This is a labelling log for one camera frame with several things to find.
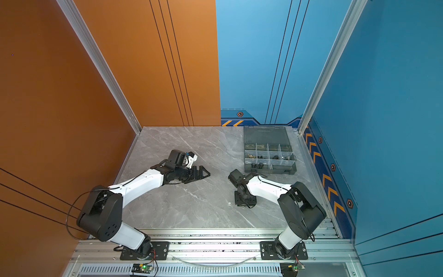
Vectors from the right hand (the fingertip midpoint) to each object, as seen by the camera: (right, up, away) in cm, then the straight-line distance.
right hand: (242, 204), depth 87 cm
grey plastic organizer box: (+18, +27, +15) cm, 36 cm away
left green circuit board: (-43, -21, -17) cm, 51 cm away
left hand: (-19, +16, 0) cm, 24 cm away
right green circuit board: (+21, -20, -18) cm, 34 cm away
